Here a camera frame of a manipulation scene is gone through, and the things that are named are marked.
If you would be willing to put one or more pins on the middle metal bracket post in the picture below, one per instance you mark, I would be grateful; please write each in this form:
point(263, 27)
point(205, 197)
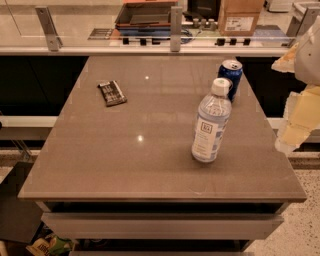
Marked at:
point(175, 28)

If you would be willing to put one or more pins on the metal bracket post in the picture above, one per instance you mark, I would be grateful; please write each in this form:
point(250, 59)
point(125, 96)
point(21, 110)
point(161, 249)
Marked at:
point(175, 28)
point(300, 23)
point(53, 40)

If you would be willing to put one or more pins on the cardboard box with label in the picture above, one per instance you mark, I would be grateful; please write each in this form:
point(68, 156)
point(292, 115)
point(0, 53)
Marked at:
point(239, 17)

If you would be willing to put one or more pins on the grey tray bin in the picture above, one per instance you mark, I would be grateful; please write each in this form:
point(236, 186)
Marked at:
point(145, 13)

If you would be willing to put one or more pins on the dark floor panel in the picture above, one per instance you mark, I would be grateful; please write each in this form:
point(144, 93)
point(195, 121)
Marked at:
point(19, 219)

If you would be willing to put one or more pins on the green snack bag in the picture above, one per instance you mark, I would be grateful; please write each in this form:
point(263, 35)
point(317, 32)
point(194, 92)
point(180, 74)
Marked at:
point(50, 246)

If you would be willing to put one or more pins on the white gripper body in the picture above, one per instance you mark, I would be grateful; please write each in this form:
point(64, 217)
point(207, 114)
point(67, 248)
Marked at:
point(309, 56)

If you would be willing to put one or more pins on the rxbar chocolate bar wrapper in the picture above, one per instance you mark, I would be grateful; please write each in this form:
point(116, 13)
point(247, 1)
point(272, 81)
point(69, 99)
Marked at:
point(112, 93)

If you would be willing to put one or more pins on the grey cabinet drawer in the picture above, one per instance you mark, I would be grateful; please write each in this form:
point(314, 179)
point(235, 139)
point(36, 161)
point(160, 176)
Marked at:
point(162, 226)

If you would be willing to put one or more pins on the left metal bracket post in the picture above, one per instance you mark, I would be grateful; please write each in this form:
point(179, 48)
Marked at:
point(53, 40)

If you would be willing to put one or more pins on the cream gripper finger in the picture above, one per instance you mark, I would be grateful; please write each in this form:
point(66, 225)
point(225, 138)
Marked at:
point(285, 64)
point(301, 116)

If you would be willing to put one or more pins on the right metal bracket post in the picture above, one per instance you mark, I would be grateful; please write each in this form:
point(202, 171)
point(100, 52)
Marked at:
point(300, 23)

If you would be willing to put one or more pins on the blue plastic water bottle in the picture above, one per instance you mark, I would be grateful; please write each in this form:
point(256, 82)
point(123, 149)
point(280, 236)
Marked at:
point(213, 114)

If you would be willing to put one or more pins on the blue soda can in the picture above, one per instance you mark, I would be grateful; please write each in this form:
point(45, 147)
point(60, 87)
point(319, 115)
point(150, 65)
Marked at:
point(232, 70)

